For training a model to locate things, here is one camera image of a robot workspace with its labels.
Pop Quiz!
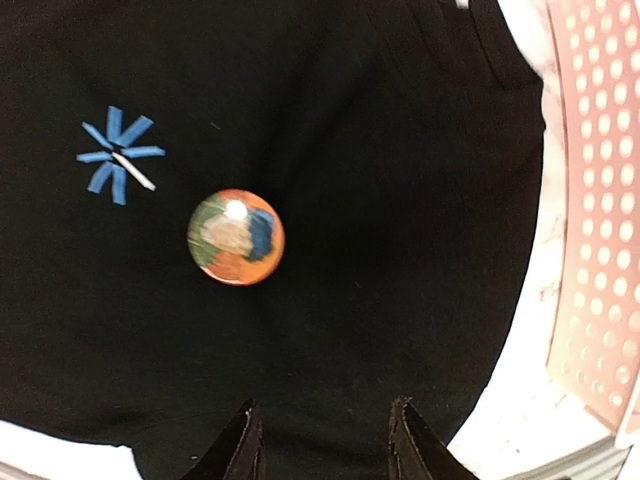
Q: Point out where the pink perforated plastic basket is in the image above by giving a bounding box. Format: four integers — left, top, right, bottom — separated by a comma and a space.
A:
547, 1, 639, 448

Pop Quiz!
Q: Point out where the round orange white brooch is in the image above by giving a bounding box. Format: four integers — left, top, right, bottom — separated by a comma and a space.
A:
187, 189, 285, 286

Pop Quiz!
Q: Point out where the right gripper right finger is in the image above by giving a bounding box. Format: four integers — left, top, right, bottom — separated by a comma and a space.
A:
388, 396, 477, 480

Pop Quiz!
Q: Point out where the black t-shirt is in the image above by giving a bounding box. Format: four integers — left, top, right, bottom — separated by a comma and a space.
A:
1, 1, 545, 479

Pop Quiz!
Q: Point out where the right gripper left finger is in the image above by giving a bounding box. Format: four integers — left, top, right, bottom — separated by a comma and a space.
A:
182, 399, 265, 480

